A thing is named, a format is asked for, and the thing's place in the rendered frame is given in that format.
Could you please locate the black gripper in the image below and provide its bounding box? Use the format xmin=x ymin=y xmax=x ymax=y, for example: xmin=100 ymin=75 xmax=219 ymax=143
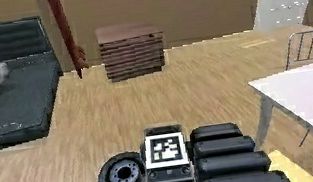
xmin=92 ymin=149 xmax=148 ymax=182

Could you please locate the brown wooden chest of drawers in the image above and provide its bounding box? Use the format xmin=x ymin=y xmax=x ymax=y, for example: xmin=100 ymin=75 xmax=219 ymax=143
xmin=94 ymin=19 xmax=171 ymax=85

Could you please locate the white cupboard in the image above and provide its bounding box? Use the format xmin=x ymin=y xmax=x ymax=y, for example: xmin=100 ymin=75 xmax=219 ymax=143
xmin=248 ymin=0 xmax=313 ymax=33

